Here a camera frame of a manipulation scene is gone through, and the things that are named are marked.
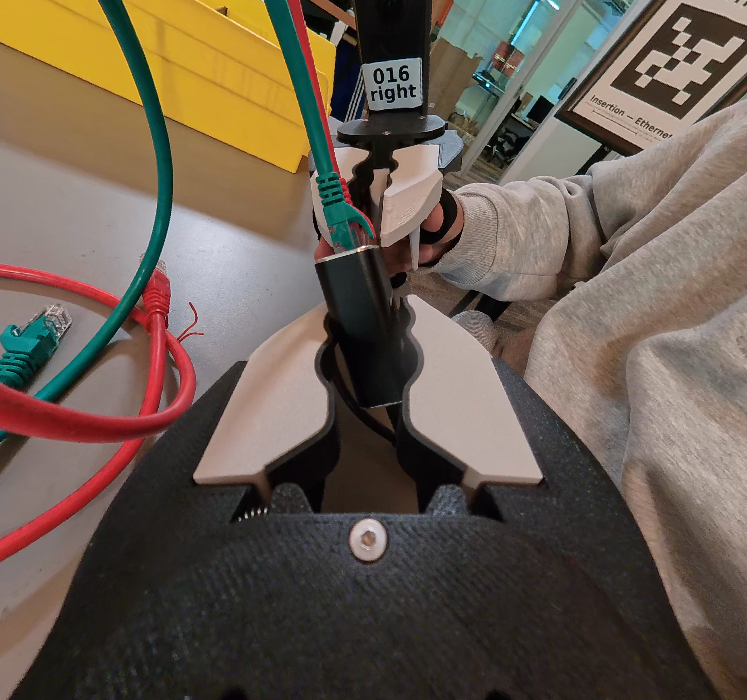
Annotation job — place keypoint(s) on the person's right forearm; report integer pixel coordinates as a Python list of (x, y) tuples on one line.
[(525, 233)]

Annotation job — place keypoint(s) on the blue striped jacket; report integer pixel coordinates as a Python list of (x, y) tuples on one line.
[(347, 87)]

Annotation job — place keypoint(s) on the yellow storage bin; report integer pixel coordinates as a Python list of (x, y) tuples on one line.
[(175, 52)]

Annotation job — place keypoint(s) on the person's grey sweatshirt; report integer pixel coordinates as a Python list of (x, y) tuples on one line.
[(671, 390)]

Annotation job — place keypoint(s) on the black ethernet adapter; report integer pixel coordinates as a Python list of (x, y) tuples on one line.
[(362, 332)]

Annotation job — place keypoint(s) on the grey desk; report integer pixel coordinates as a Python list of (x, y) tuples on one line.
[(70, 215)]

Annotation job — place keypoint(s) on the red twist tie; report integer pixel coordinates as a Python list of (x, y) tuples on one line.
[(187, 332)]

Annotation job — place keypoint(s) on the black chair base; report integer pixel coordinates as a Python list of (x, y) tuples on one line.
[(490, 306)]

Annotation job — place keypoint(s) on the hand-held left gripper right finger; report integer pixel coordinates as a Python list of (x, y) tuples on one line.
[(467, 414)]

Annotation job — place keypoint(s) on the person's grey shoe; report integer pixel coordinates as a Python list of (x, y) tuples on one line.
[(475, 332)]

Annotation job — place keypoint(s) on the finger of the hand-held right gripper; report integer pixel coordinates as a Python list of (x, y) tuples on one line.
[(411, 198), (350, 160)]

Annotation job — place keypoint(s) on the person's right hand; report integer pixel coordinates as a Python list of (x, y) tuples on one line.
[(397, 256)]

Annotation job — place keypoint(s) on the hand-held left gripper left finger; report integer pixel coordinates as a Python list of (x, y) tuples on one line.
[(271, 411)]

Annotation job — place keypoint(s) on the framed marker sign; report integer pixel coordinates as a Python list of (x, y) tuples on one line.
[(671, 58)]

